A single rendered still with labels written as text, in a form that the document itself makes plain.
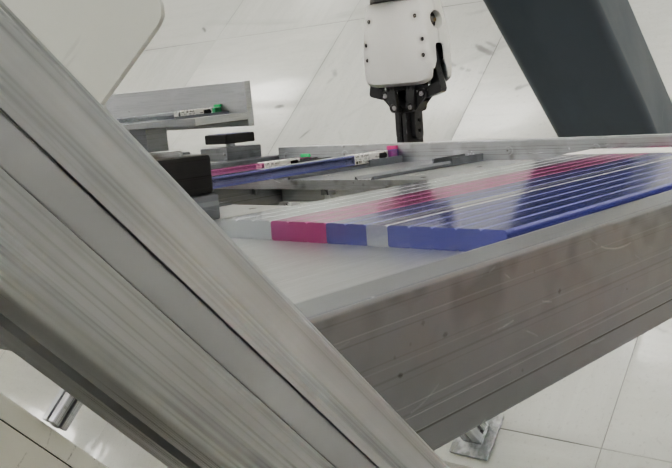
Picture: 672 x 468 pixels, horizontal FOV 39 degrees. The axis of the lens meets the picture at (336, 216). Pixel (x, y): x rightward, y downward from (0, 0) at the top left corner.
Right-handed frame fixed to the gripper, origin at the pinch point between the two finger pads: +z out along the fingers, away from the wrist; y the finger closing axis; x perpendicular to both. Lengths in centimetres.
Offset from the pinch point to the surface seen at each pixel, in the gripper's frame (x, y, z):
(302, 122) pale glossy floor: -103, 114, 1
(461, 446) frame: -43, 25, 59
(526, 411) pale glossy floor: -50, 15, 53
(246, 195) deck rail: 9.6, 19.0, 7.0
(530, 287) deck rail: 58, -49, 4
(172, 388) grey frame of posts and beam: 80, -53, 2
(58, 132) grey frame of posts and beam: 82, -53, -4
